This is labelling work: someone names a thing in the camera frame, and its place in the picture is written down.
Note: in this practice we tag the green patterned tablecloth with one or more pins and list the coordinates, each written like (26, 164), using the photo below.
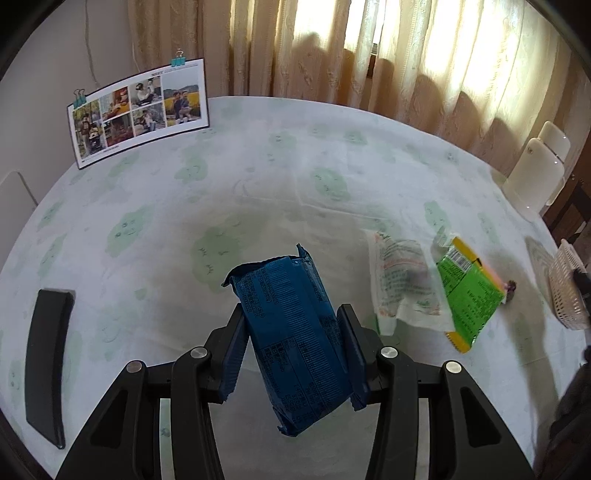
(144, 240)

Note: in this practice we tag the white thermos jug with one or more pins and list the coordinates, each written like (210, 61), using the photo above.
(539, 175)

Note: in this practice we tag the beige curtain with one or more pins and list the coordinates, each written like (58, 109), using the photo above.
(483, 75)

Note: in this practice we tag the purple candy wrapper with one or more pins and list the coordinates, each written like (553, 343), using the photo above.
(509, 289)

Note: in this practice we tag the teal binder clip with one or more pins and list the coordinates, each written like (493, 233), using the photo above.
(178, 60)
(79, 98)

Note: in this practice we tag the pink plastic basket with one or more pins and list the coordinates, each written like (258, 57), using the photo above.
(568, 303)

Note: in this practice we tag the white printed snack bag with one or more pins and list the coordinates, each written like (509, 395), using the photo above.
(405, 285)

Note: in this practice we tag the photo collage calendar card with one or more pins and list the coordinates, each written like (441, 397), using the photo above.
(154, 104)

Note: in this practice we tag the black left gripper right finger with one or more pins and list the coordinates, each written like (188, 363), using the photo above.
(468, 439)

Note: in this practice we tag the green yellow snack bag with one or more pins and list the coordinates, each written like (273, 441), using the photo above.
(473, 290)

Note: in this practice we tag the blue snack package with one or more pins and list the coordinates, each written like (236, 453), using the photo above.
(295, 336)

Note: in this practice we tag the black remote control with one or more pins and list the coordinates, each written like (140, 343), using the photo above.
(44, 364)

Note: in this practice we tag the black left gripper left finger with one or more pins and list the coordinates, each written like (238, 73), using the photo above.
(121, 437)

